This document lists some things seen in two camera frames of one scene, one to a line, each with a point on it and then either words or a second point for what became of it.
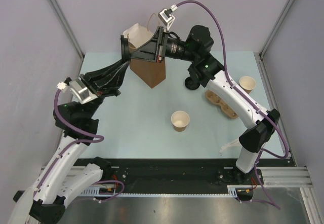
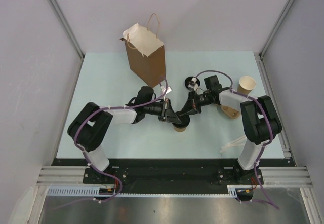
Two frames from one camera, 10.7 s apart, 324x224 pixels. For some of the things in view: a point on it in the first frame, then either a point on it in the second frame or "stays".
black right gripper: [155, 49] -> [192, 106]
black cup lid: [124, 48] -> [185, 120]
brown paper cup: [247, 83] stays
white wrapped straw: [228, 145] stays
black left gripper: [106, 80] -> [167, 114]
